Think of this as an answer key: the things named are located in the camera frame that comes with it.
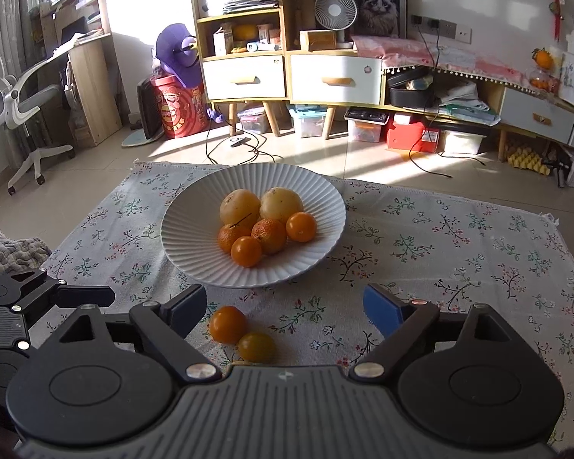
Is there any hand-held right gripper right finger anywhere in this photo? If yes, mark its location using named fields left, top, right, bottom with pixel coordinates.
left=348, top=283, right=520, bottom=383

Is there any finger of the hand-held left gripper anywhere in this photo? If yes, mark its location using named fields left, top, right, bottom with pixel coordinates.
left=10, top=268, right=116, bottom=316

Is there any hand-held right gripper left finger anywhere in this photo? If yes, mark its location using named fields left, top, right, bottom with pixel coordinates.
left=60, top=284, right=222, bottom=386

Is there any orange tomato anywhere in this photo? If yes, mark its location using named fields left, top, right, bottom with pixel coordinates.
left=209, top=305, right=248, bottom=344
left=230, top=236, right=263, bottom=268
left=285, top=211, right=317, bottom=243

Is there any white ribbed plate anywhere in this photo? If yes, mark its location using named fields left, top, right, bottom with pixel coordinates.
left=160, top=163, right=347, bottom=289

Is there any olive yellow tomato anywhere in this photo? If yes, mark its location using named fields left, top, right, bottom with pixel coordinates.
left=238, top=331, right=277, bottom=363

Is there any tangerine with stem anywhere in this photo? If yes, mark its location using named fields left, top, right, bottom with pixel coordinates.
left=217, top=213, right=254, bottom=254

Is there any stemless tangerine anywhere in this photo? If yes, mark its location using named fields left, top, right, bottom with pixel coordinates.
left=251, top=218, right=288, bottom=255

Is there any golden passion fruit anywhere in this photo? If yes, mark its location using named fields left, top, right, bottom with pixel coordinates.
left=259, top=187, right=304, bottom=225
left=219, top=189, right=262, bottom=228

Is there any floral tablecloth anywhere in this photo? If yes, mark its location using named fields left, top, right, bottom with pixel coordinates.
left=29, top=160, right=574, bottom=450

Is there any grey quilted blanket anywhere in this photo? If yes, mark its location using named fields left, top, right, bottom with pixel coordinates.
left=0, top=205, right=53, bottom=280

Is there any red box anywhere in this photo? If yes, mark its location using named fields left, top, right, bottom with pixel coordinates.
left=386, top=122, right=442, bottom=154

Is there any black lid storage bin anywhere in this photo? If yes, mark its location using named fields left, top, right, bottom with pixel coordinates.
left=344, top=107, right=390, bottom=143

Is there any white bin with dark lid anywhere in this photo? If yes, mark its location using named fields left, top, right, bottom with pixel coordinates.
left=435, top=122, right=489, bottom=156

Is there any black panel heater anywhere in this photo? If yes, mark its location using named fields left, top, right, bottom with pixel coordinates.
left=122, top=76, right=166, bottom=148

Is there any wooden desk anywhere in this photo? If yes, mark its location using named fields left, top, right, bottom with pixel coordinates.
left=29, top=0, right=125, bottom=149

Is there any white office chair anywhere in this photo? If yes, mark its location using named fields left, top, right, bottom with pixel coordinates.
left=0, top=38, right=76, bottom=196

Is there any clear storage bin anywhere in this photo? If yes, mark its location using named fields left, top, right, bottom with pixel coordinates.
left=238, top=105, right=271, bottom=135

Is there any blue lid storage bin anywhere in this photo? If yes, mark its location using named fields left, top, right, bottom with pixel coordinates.
left=289, top=105, right=327, bottom=138

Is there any red patterned bucket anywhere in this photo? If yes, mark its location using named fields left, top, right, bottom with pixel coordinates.
left=149, top=74, right=211, bottom=140

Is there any yellow egg crate foam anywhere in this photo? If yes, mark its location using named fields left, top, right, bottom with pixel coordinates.
left=506, top=147, right=547, bottom=174

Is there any black round case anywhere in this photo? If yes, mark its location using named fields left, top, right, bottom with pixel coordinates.
left=386, top=68, right=436, bottom=108

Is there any stack of folded cloths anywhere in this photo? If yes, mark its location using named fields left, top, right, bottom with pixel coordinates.
left=435, top=80, right=502, bottom=125

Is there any low wooden cabinet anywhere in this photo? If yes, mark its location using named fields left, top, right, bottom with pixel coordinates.
left=287, top=50, right=505, bottom=140

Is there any tall wooden shelf cabinet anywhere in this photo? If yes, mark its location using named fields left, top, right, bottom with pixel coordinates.
left=189, top=0, right=290, bottom=137

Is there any wooden cabinet with small drawers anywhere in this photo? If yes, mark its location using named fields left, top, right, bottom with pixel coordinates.
left=497, top=83, right=574, bottom=163

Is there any pink cloth with pompoms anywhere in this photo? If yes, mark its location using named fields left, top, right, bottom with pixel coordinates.
left=351, top=33, right=539, bottom=94

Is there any purple plush toy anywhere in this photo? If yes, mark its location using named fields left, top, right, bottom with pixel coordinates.
left=154, top=23, right=202, bottom=89

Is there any white carton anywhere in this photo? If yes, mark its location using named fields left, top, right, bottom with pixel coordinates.
left=213, top=24, right=235, bottom=56

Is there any wooden tissue box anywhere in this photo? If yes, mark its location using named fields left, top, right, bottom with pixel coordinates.
left=299, top=29, right=338, bottom=52

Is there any orange ornament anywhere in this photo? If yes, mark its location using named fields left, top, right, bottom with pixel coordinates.
left=531, top=47, right=554, bottom=70

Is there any white desk fan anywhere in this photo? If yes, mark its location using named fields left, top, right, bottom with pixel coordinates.
left=314, top=0, right=355, bottom=49

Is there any framed cat picture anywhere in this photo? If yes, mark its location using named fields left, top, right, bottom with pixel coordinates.
left=343, top=0, right=408, bottom=39

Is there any black cable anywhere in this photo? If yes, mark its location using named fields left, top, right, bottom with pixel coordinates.
left=408, top=21, right=486, bottom=179
left=205, top=119, right=279, bottom=166

